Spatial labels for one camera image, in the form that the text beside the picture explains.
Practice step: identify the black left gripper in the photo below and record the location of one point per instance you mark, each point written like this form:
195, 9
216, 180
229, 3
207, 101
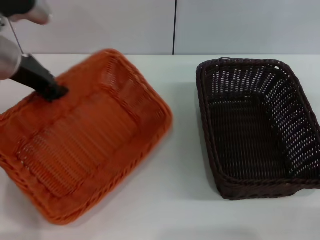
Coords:
33, 73

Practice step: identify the orange woven basket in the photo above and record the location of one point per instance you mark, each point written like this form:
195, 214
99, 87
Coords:
95, 140

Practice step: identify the dark brown woven basket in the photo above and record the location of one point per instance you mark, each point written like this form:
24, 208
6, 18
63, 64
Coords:
245, 140

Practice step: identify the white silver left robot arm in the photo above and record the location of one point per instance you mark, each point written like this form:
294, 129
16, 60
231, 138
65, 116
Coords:
7, 58

